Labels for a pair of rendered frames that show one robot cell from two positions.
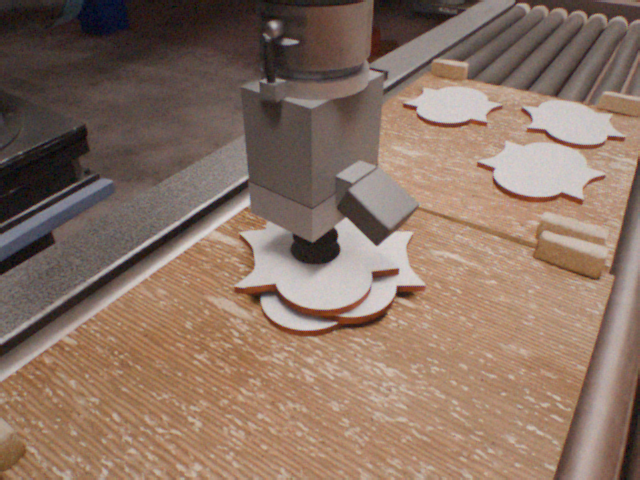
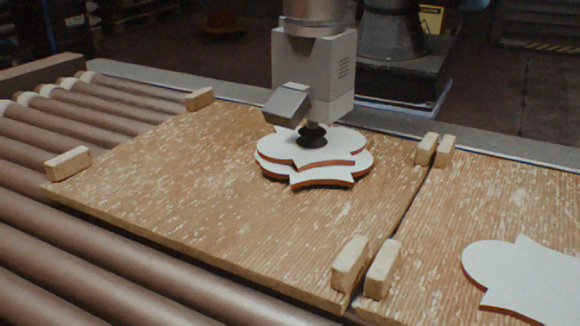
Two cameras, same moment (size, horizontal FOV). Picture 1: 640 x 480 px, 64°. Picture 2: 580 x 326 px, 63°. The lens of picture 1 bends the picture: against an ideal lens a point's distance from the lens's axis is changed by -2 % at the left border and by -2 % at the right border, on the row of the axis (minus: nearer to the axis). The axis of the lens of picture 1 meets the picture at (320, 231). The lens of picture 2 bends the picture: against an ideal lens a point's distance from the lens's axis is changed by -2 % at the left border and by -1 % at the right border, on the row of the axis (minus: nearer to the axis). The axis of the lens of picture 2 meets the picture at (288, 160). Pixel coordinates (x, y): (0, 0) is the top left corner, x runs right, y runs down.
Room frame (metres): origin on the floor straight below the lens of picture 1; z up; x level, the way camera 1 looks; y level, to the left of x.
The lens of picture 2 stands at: (0.29, -0.57, 1.24)
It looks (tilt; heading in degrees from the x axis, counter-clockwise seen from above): 28 degrees down; 86
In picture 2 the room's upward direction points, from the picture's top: straight up
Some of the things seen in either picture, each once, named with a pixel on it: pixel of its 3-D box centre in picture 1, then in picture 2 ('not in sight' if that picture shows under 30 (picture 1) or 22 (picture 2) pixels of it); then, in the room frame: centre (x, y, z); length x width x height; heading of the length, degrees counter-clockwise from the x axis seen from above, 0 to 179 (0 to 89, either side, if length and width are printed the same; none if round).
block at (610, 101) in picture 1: (620, 103); not in sight; (0.73, -0.44, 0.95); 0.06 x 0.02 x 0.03; 58
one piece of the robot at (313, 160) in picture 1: (336, 148); (301, 70); (0.34, -0.01, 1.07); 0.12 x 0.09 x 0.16; 51
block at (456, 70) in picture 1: (449, 69); not in sight; (0.87, -0.22, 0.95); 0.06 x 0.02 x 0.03; 58
